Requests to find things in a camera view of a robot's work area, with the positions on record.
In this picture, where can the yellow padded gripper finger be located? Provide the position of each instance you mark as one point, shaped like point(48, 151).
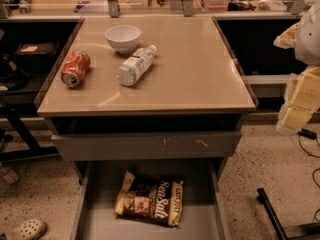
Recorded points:
point(286, 39)
point(301, 100)

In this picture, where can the brown sea salt chip bag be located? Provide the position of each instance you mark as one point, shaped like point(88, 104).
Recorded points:
point(160, 201)

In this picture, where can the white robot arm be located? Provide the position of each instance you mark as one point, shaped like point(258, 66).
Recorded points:
point(307, 41)

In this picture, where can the grey drawer cabinet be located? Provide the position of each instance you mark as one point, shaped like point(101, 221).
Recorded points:
point(194, 85)

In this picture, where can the open middle drawer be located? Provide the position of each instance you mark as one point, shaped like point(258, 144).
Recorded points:
point(202, 216)

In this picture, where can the grey top drawer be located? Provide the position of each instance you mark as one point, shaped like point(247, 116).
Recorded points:
point(137, 146)

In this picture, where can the black power adapter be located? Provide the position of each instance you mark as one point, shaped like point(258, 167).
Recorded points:
point(308, 134)

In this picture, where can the black metal floor bar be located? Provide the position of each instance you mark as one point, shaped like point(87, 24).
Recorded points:
point(310, 231)

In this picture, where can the clear plastic water bottle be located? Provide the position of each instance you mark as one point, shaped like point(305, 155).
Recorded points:
point(129, 72)

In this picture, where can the white ceramic bowl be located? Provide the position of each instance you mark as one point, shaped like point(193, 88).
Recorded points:
point(123, 38)

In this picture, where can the crushed orange soda can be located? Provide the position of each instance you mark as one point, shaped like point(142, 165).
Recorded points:
point(75, 68)

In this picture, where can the black box on shelf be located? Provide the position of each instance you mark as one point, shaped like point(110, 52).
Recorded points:
point(36, 57)

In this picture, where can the beige croc shoe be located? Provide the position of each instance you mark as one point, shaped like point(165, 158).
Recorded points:
point(31, 229)

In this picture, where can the black table leg frame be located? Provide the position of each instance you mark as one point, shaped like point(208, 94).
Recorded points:
point(14, 112)

